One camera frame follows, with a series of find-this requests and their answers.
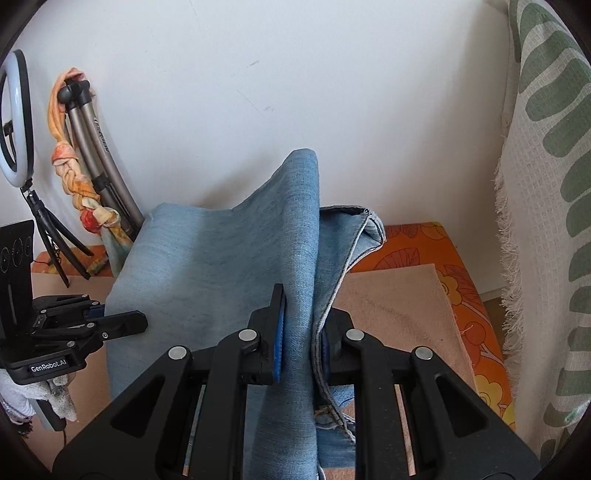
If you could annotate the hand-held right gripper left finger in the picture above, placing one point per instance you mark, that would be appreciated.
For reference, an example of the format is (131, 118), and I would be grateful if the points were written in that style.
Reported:
(277, 344)

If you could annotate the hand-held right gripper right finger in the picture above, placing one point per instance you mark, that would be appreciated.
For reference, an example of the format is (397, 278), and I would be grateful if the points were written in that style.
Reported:
(364, 360)

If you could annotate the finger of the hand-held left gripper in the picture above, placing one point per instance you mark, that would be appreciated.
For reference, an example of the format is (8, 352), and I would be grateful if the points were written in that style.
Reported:
(122, 325)
(96, 310)

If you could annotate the blue denim pants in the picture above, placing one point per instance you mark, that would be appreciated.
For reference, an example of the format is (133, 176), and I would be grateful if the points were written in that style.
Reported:
(207, 258)

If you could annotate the person's left hand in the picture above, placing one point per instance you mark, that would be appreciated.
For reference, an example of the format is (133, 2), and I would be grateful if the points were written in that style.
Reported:
(25, 397)

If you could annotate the beige mat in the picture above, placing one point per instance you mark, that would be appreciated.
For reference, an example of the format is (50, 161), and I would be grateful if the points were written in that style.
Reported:
(397, 314)

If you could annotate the small black tripod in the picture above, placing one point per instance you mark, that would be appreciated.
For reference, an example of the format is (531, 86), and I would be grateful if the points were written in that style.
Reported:
(53, 235)

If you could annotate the orange floral cloth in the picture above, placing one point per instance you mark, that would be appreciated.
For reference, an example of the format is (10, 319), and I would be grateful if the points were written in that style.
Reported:
(466, 300)

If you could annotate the orange braided scarf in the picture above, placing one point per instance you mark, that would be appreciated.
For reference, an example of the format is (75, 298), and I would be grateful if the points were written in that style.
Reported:
(67, 161)

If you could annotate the grey tripod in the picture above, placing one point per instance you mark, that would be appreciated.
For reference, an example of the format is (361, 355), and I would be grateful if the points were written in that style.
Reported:
(99, 152)

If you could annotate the white green patterned blanket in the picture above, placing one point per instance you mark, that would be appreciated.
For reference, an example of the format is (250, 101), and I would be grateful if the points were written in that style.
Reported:
(545, 184)

